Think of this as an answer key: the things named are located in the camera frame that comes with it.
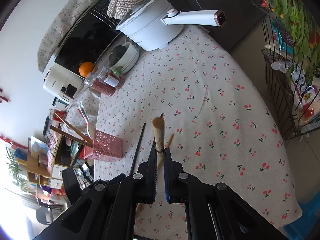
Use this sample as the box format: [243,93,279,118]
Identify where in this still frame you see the white air fryer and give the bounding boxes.
[42,64,84,103]

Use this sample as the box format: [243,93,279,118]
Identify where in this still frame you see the white bowl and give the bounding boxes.
[109,42,140,75]

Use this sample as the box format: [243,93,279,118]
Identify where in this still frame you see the labelled jar of red berries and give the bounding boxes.
[93,65,125,90]

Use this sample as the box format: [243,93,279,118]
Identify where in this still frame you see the woven rope basket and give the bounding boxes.
[107,0,146,20]

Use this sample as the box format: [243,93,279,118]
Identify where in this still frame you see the floral cloth cover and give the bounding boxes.
[37,0,113,73]

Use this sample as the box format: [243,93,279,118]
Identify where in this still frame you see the thick bamboo chopstick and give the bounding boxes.
[152,117,165,154]

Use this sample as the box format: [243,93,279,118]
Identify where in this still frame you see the wooden shelf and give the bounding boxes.
[25,130,75,188]

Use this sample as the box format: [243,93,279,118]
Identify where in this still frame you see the black wire rack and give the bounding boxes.
[250,0,320,140]

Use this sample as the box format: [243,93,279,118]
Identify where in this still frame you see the pink perforated utensil holder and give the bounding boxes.
[83,129,124,161]

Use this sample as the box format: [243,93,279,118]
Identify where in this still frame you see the pile of snack packets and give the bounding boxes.
[265,17,320,133]

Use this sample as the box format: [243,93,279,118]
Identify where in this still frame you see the dark green squash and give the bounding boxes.
[108,45,127,67]

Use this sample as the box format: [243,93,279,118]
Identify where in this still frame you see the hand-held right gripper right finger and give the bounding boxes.
[163,148,288,240]

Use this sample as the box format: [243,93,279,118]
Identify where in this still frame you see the orange tangerine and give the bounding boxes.
[79,61,95,77]

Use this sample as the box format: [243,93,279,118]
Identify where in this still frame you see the black chopstick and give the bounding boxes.
[129,122,146,176]

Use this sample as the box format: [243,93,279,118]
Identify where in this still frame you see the green potted plant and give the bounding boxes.
[6,145,28,188]

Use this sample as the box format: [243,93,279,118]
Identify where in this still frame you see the black microwave oven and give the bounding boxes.
[54,0,120,67]

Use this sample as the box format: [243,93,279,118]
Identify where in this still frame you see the teal and white box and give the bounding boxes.
[52,96,67,109]

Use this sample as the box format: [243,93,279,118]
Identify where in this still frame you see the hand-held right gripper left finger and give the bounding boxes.
[32,148,158,240]

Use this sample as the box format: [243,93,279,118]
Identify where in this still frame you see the blue plastic stool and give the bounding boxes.
[285,200,320,240]

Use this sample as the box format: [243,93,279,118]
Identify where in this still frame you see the green leafy vegetables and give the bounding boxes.
[264,0,320,85]

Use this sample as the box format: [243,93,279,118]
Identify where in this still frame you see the clear jar of red berries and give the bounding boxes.
[84,72,117,97]

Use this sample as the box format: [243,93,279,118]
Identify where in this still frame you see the white electric cooking pot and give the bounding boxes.
[115,0,227,52]

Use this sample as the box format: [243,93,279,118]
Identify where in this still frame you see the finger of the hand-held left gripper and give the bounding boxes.
[106,173,127,185]
[61,168,84,202]

